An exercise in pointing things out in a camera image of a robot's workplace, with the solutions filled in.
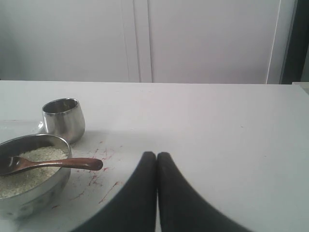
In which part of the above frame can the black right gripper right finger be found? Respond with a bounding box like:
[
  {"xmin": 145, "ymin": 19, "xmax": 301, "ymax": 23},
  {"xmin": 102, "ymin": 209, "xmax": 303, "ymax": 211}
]
[{"xmin": 157, "ymin": 152, "xmax": 234, "ymax": 232}]

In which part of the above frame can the white rectangular tray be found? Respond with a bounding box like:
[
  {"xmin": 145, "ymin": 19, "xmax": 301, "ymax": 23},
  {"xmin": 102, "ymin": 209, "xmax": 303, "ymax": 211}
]
[{"xmin": 0, "ymin": 120, "xmax": 45, "ymax": 143}]

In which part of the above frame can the brown wooden spoon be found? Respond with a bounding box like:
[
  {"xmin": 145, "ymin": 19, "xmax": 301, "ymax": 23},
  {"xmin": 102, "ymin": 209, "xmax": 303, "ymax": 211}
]
[{"xmin": 0, "ymin": 156, "xmax": 103, "ymax": 176}]

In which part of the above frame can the small steel cup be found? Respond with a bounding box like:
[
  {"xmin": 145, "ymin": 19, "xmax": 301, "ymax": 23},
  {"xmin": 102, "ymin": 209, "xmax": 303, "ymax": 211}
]
[{"xmin": 42, "ymin": 98, "xmax": 85, "ymax": 144}]

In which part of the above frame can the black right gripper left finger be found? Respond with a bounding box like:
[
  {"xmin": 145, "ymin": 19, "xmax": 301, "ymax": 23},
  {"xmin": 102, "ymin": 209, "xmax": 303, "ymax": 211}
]
[{"xmin": 76, "ymin": 151, "xmax": 157, "ymax": 232}]

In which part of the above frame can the steel bowl with rice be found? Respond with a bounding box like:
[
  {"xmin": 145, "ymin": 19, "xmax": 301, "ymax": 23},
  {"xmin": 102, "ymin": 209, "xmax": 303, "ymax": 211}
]
[{"xmin": 0, "ymin": 134, "xmax": 72, "ymax": 219}]

